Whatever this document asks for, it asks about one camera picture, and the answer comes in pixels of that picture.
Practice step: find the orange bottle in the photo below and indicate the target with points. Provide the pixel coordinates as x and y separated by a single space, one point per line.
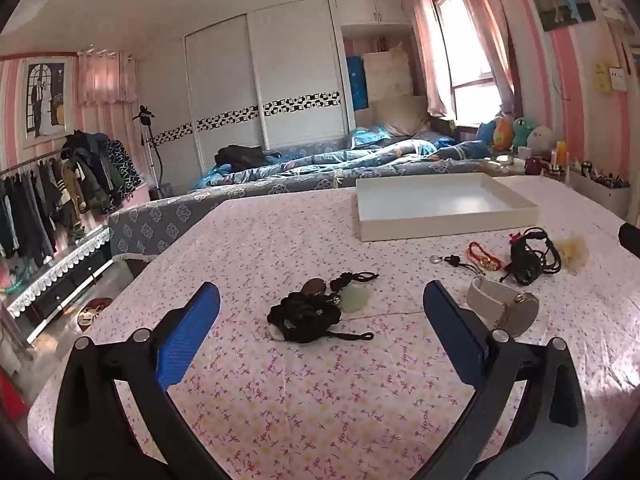
562 154

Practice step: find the white plush toy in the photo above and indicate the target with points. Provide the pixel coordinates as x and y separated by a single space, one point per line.
541 140

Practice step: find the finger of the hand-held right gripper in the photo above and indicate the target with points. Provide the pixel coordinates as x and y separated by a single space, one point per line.
631 242

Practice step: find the white sliding wardrobe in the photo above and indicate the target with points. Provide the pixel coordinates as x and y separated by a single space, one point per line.
300 60

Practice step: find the cream storage bag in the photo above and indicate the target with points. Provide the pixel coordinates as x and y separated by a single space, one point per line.
387 72

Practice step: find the pink floral tablecloth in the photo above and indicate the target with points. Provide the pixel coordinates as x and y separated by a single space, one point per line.
300 410

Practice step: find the blue patterned pillow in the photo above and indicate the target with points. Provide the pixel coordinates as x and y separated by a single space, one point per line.
367 135

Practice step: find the rack of hanging clothes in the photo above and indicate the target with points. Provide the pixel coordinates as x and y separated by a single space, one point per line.
30 200

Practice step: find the long pink window curtain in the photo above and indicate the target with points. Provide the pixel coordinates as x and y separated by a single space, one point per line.
427 50
492 45

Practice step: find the bed with grey patterned cover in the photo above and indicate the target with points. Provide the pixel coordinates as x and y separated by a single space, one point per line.
165 220

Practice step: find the orange plush toy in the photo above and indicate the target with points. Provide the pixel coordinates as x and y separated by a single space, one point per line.
504 135

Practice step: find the black drawer cabinet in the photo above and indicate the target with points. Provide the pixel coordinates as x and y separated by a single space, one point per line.
55 295

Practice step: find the white tray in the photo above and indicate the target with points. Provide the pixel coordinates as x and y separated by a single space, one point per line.
440 200

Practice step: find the white overhead cabinet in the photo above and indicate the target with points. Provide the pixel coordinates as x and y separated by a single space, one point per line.
375 7

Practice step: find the white wristwatch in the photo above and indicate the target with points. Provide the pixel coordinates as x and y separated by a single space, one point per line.
520 312

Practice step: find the red agate pendant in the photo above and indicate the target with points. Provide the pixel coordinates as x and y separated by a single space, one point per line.
514 235

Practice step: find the white organizer box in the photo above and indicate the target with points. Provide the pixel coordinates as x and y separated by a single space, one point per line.
595 197

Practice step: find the beige pillow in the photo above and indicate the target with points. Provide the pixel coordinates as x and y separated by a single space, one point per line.
400 115

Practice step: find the blue plush toy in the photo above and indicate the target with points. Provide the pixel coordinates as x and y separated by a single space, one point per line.
486 132

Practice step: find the blue floral quilt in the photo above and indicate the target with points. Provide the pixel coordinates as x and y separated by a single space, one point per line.
350 160

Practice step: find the green plush toy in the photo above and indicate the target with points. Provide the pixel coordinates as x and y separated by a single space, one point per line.
525 130

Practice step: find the yellow wall sticker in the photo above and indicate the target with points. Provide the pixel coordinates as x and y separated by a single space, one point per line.
601 77

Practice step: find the wall poster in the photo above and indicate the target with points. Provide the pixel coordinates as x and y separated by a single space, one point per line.
47 97

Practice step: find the black clothing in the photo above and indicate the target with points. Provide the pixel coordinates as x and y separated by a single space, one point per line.
240 155

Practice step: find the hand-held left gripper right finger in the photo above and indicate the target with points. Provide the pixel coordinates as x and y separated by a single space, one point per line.
452 330

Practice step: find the slippers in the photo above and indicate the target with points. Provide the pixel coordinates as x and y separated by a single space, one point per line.
95 315

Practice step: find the blue patterned fabric roll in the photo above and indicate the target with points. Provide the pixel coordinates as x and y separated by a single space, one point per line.
357 82

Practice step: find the window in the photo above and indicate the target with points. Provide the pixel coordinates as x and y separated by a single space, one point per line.
465 60

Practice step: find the brown oval stone pendant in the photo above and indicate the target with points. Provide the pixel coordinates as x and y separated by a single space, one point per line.
315 287

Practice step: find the dark red jar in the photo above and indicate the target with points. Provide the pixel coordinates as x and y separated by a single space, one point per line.
534 166

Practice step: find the wall switch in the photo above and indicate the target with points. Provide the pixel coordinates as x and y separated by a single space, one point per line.
618 79

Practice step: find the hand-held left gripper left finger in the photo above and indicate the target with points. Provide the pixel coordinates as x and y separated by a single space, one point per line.
187 330

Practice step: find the black garment steamer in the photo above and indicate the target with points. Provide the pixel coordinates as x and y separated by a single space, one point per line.
146 117

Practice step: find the short pink curtain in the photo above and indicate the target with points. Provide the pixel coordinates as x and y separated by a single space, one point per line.
107 77

